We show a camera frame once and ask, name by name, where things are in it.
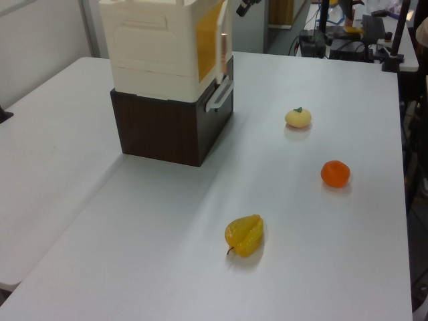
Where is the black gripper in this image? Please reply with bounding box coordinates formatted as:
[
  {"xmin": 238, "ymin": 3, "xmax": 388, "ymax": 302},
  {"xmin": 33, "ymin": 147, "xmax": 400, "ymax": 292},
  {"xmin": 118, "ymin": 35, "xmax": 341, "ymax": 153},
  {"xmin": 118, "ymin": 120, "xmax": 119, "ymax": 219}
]
[{"xmin": 235, "ymin": 0, "xmax": 263, "ymax": 17}]

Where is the cabinet door with yellow pane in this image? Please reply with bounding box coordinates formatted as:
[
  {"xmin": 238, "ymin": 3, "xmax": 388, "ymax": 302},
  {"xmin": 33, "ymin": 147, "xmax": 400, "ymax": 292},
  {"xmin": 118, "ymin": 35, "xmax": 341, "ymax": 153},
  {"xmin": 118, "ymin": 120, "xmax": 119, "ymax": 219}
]
[{"xmin": 197, "ymin": 0, "xmax": 234, "ymax": 85}]

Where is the cream plastic cabinet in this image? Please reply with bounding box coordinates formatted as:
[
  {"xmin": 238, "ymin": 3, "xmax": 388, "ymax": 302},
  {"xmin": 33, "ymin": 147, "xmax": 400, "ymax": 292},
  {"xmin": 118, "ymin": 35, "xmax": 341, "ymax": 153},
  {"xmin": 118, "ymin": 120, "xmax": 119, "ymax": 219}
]
[{"xmin": 98, "ymin": 0, "xmax": 224, "ymax": 101}]

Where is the yellow wooden board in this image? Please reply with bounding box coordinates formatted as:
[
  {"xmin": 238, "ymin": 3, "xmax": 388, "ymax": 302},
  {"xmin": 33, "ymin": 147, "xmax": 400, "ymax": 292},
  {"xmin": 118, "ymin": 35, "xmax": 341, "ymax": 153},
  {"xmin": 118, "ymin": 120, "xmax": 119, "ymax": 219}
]
[{"xmin": 268, "ymin": 0, "xmax": 312, "ymax": 30}]

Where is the black electronics box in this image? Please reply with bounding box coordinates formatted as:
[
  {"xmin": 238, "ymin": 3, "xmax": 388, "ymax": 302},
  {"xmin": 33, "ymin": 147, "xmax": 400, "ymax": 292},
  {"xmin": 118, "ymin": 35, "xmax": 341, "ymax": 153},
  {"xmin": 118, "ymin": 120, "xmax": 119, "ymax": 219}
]
[{"xmin": 298, "ymin": 29, "xmax": 328, "ymax": 60}]

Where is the thin black pole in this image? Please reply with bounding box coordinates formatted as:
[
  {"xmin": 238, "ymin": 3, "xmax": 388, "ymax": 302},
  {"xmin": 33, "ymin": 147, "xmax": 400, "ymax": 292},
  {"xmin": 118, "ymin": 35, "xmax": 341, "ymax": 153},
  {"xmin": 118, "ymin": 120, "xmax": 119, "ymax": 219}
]
[{"xmin": 315, "ymin": 0, "xmax": 331, "ymax": 35}]

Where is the black flat controller box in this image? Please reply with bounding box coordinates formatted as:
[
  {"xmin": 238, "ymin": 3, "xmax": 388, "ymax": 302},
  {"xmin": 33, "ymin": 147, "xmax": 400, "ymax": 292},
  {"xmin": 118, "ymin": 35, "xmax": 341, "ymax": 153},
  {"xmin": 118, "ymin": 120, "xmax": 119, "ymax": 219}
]
[{"xmin": 328, "ymin": 37, "xmax": 375, "ymax": 64}]

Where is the pale yellow toy fruit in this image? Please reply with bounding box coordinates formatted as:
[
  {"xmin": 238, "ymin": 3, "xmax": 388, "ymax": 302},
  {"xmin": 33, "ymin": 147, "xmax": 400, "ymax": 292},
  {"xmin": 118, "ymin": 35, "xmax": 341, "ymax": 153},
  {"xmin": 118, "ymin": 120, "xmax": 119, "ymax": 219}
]
[{"xmin": 284, "ymin": 106, "xmax": 313, "ymax": 129}]

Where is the black keyboard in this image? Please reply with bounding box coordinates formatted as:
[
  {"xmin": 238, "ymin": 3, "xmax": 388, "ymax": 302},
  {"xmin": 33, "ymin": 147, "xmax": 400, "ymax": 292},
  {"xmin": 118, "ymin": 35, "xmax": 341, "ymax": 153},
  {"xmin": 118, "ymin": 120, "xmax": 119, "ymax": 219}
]
[{"xmin": 360, "ymin": 14, "xmax": 387, "ymax": 45}]

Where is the dark brown wooden drawer box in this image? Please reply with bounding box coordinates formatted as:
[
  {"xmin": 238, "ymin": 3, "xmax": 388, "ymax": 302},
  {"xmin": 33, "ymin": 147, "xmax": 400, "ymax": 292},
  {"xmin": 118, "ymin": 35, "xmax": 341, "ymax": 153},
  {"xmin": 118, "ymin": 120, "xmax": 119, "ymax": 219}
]
[{"xmin": 110, "ymin": 55, "xmax": 235, "ymax": 168}]

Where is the black pole with clamp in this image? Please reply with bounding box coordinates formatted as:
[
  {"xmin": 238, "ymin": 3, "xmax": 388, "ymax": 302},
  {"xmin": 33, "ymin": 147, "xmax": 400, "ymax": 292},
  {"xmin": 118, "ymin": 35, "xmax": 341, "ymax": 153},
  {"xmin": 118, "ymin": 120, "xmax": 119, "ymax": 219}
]
[{"xmin": 381, "ymin": 0, "xmax": 413, "ymax": 73}]

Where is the orange toy fruit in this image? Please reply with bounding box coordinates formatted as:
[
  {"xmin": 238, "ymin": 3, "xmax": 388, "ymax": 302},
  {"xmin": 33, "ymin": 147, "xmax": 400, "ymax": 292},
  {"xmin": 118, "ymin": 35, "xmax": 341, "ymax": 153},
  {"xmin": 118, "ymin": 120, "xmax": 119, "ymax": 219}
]
[{"xmin": 320, "ymin": 160, "xmax": 352, "ymax": 189}]

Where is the yellow toy starfruit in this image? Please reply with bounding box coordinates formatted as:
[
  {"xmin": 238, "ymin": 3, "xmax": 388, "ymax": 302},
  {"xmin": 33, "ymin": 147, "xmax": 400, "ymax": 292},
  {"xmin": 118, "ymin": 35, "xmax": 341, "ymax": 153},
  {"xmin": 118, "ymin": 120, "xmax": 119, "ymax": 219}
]
[{"xmin": 224, "ymin": 213, "xmax": 265, "ymax": 259}]

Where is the white drawer handle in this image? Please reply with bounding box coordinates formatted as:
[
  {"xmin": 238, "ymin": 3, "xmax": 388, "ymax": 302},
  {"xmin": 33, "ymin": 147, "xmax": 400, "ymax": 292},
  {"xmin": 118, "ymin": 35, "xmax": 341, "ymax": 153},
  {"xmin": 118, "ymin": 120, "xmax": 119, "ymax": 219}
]
[{"xmin": 203, "ymin": 80, "xmax": 233, "ymax": 113}]

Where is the black camera mount foot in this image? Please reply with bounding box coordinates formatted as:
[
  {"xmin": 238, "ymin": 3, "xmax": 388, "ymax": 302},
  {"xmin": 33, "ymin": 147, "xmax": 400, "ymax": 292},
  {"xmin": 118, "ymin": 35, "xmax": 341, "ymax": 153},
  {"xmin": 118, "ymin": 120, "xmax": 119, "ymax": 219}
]
[{"xmin": 0, "ymin": 104, "xmax": 15, "ymax": 125}]

